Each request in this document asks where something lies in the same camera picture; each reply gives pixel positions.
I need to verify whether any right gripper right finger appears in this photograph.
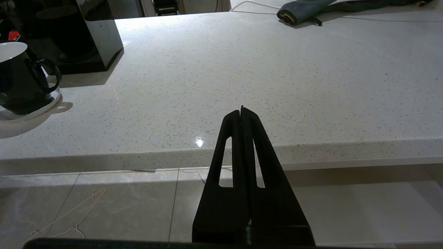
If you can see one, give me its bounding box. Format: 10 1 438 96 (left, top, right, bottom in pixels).
241 105 316 246

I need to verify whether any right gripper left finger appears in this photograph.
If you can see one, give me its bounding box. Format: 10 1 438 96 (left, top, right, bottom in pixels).
192 110 250 243

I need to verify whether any grey-blue cloth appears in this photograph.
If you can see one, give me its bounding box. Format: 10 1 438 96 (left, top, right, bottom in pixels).
276 0 433 26

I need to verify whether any white saucer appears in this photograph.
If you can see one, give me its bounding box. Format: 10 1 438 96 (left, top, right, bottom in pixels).
0 86 63 121

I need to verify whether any black tissue box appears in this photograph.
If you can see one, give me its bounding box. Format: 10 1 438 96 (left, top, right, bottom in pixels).
14 0 124 75

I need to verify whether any black cup white inside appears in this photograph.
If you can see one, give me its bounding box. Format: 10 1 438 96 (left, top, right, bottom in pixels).
0 41 62 115

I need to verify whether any wire coat hanger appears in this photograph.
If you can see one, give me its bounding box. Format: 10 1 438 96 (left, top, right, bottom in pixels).
22 187 107 247

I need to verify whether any thin white wire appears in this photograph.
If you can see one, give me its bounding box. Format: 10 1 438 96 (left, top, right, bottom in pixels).
230 0 281 15

